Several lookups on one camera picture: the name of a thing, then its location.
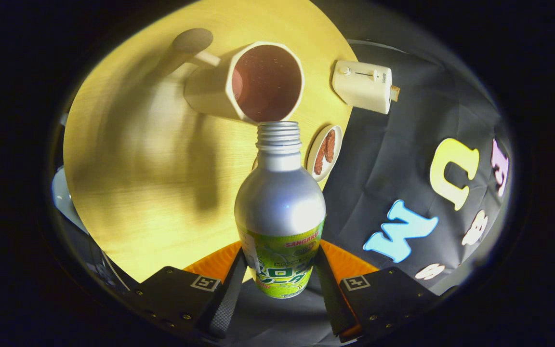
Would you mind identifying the beige cup with wooden handle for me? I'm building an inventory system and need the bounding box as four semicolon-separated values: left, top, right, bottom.
159;27;305;123

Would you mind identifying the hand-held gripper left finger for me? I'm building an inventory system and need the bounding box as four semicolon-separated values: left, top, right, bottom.
131;241;248;340

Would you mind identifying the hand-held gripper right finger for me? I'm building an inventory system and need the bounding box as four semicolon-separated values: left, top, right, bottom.
314;240;444;343

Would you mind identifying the wooden table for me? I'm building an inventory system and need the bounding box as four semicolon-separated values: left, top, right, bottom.
63;0;357;283

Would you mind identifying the white toaster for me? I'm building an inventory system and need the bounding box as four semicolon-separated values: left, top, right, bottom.
331;60;394;115

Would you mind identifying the silver bottle with green label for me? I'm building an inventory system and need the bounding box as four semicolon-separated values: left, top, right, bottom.
234;121;327;299

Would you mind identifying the white round plate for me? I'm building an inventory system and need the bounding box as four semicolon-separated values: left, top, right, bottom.
306;125;343;182

